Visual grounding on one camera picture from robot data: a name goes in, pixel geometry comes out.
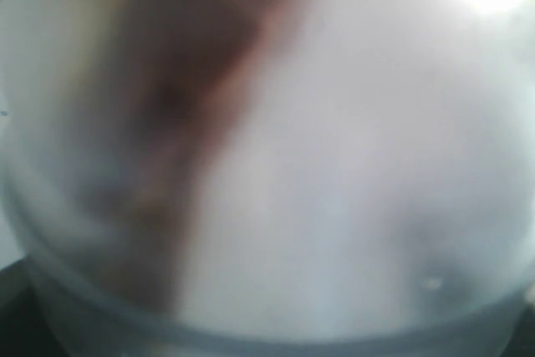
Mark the clear plastic shaker cup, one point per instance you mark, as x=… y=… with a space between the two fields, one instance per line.
x=376 y=198

